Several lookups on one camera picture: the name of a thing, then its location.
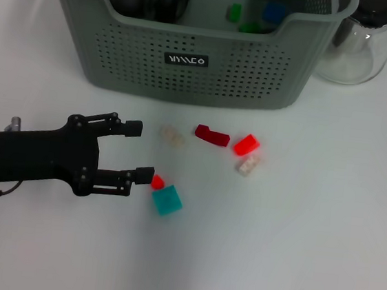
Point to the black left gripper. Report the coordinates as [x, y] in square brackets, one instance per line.
[40, 156]

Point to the bright red sloped brick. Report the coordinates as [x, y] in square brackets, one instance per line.
[247, 144]

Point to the translucent pale toy brick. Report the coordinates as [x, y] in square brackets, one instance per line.
[249, 165]

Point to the green stepped toy brick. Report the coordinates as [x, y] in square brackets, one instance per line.
[250, 27]

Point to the blue square toy plate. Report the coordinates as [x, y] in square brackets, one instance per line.
[274, 13]

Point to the grey perforated storage basket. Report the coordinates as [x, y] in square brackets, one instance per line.
[221, 78]

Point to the small red toy brick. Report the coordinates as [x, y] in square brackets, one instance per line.
[157, 182]

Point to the white toy brick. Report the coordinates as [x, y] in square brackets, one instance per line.
[173, 136]

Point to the teal square toy brick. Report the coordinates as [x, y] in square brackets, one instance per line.
[167, 200]

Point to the dark red toy brick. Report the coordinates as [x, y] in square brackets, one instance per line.
[211, 136]

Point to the left gripper silver plug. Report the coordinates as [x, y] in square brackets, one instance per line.
[14, 124]

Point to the clear glass teapot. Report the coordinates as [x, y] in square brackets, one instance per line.
[354, 61]

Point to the black teapot lid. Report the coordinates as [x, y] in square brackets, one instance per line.
[377, 12]

